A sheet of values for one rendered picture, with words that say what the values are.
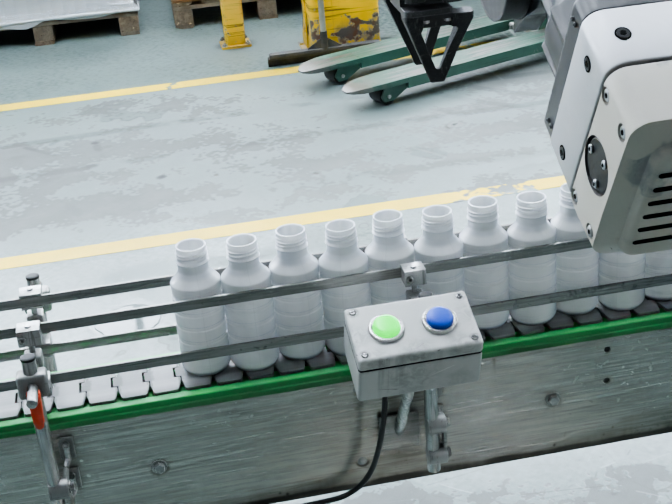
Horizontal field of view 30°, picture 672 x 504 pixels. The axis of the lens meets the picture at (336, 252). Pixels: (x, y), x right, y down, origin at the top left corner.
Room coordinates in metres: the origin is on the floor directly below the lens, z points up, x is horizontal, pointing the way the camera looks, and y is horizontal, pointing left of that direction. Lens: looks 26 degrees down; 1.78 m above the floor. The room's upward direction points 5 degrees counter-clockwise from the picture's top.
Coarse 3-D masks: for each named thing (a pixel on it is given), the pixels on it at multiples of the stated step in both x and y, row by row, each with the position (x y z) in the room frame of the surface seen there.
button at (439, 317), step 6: (438, 306) 1.21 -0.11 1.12; (432, 312) 1.20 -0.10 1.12; (438, 312) 1.20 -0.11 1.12; (444, 312) 1.20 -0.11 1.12; (450, 312) 1.20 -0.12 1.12; (426, 318) 1.20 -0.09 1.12; (432, 318) 1.19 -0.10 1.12; (438, 318) 1.19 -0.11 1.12; (444, 318) 1.19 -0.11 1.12; (450, 318) 1.19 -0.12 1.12; (432, 324) 1.19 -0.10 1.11; (438, 324) 1.19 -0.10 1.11; (444, 324) 1.19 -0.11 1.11; (450, 324) 1.19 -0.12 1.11
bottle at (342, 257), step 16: (336, 224) 1.37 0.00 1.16; (352, 224) 1.36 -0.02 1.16; (336, 240) 1.34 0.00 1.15; (352, 240) 1.34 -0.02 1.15; (336, 256) 1.34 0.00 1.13; (352, 256) 1.34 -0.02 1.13; (320, 272) 1.34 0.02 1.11; (336, 272) 1.33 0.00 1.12; (352, 272) 1.33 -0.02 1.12; (336, 288) 1.33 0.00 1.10; (352, 288) 1.33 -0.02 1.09; (368, 288) 1.34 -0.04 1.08; (336, 304) 1.33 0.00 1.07; (352, 304) 1.33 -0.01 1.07; (368, 304) 1.34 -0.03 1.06; (336, 320) 1.33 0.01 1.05; (336, 352) 1.33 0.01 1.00
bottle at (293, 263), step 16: (288, 224) 1.37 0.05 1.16; (288, 240) 1.34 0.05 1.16; (304, 240) 1.35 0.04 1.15; (288, 256) 1.34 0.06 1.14; (304, 256) 1.34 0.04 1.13; (272, 272) 1.34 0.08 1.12; (288, 272) 1.33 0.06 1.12; (304, 272) 1.33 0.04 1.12; (288, 304) 1.32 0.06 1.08; (304, 304) 1.32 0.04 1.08; (320, 304) 1.35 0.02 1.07; (288, 320) 1.33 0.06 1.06; (304, 320) 1.32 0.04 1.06; (320, 320) 1.34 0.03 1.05; (288, 352) 1.33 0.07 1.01; (304, 352) 1.32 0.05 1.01; (320, 352) 1.34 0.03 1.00
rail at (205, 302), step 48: (576, 240) 1.37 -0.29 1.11; (96, 288) 1.35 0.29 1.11; (144, 288) 1.35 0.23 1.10; (288, 288) 1.31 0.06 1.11; (624, 288) 1.37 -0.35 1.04; (0, 336) 1.26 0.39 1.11; (144, 336) 1.35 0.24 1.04; (288, 336) 1.31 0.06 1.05; (336, 336) 1.32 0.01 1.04; (0, 384) 1.26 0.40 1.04
